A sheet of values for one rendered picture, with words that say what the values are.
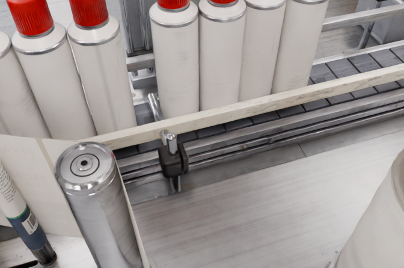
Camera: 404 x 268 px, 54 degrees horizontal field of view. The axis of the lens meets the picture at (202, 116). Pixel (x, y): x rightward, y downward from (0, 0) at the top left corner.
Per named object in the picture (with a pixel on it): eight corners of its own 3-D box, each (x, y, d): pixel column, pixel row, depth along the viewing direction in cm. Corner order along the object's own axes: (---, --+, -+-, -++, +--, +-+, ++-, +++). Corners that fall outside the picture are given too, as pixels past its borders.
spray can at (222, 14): (213, 130, 52) (218, -17, 37) (191, 106, 55) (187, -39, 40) (244, 113, 54) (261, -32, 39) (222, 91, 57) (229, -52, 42)
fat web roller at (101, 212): (106, 310, 37) (48, 203, 23) (98, 264, 40) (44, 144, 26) (154, 294, 38) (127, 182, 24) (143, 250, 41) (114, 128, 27)
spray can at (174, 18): (159, 130, 52) (141, -17, 37) (162, 101, 55) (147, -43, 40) (199, 130, 52) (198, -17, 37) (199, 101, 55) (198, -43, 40)
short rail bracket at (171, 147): (168, 208, 49) (160, 148, 41) (162, 189, 51) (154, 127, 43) (193, 201, 50) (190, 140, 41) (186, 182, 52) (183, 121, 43)
